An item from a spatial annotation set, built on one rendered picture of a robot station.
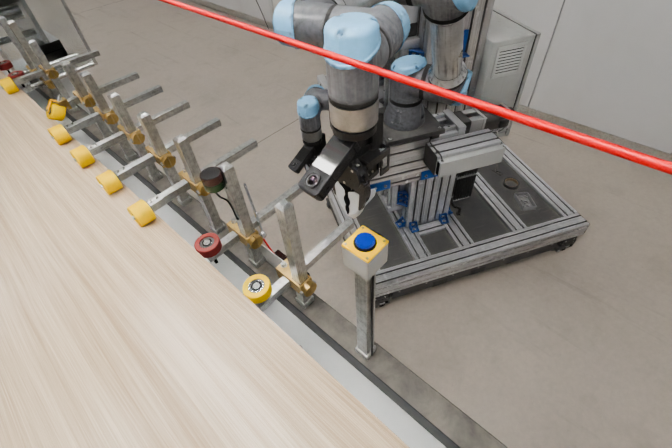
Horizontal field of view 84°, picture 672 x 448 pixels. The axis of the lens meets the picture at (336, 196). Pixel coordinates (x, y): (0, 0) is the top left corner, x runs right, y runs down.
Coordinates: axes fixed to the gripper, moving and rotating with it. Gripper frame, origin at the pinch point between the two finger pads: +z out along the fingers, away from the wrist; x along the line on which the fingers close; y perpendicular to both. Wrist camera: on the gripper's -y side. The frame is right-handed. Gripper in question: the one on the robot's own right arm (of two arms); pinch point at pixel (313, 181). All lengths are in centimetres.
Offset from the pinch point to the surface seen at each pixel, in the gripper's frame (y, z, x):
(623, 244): 133, 83, -112
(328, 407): -58, -7, -62
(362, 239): -36, -41, -55
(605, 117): 230, 63, -68
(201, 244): -50, -8, 1
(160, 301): -69, -8, -8
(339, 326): -35, 13, -44
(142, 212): -56, -14, 22
